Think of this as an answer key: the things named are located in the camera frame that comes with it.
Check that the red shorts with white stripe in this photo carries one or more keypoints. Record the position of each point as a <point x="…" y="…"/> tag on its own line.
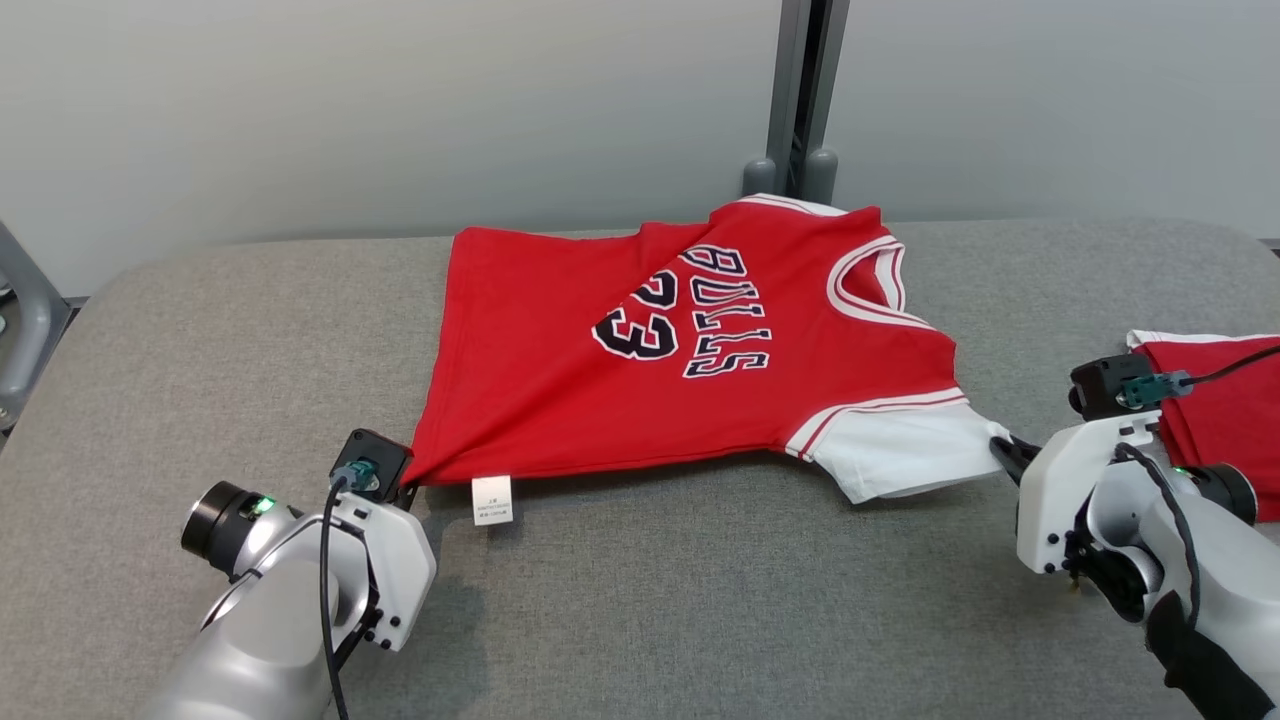
<point x="1220" y="430"/>

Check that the red number 23 jersey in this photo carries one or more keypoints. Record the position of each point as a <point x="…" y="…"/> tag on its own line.
<point x="560" y="380"/>

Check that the grey partition post with feet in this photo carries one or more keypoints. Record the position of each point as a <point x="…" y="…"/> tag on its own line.
<point x="795" y="90"/>

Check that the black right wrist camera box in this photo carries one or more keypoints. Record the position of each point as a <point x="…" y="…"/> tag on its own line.
<point x="1100" y="385"/>

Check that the grey partition leg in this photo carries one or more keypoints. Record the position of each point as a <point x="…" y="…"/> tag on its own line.
<point x="30" y="330"/>

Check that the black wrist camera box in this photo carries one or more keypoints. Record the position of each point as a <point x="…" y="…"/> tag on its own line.
<point x="1100" y="385"/>
<point x="385" y="450"/>

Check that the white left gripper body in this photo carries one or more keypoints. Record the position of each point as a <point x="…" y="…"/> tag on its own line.
<point x="400" y="570"/>

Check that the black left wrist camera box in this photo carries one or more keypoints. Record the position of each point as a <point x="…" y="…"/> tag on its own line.
<point x="385" y="450"/>

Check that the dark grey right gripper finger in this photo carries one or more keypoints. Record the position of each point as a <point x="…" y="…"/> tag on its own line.
<point x="1012" y="458"/>

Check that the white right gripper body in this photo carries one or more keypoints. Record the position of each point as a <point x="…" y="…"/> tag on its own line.
<point x="1060" y="480"/>

